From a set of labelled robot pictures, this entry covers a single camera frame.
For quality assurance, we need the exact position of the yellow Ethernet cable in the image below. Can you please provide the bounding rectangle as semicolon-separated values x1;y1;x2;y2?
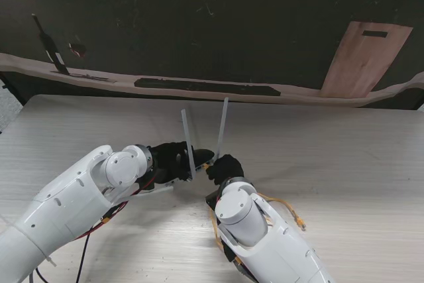
202;162;307;255

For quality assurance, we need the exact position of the black tape strip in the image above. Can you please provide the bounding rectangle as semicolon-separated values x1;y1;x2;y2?
133;77;282;97

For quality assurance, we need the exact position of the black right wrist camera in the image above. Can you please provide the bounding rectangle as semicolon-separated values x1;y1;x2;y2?
204;189;222;210

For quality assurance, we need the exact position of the beige ledge strip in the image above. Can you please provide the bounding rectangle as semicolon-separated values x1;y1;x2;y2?
0;52;424;109

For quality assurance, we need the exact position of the white zip tie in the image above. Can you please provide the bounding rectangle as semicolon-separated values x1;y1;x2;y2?
42;253;58;268

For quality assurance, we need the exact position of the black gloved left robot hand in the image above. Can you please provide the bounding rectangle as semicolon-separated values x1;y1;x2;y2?
146;141;197;185

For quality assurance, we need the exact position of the small red black object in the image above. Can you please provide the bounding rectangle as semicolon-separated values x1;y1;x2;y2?
67;34;87;58

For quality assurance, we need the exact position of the black stick tool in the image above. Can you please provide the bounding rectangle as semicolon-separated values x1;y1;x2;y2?
31;13;72;76

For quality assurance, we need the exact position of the black white router with antennas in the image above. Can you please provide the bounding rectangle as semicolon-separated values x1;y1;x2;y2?
134;97;230;198

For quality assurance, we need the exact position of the light wooden board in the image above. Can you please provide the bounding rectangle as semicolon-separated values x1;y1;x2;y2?
319;21;414;99

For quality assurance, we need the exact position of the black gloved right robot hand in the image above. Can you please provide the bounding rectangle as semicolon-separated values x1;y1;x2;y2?
205;153;245;187

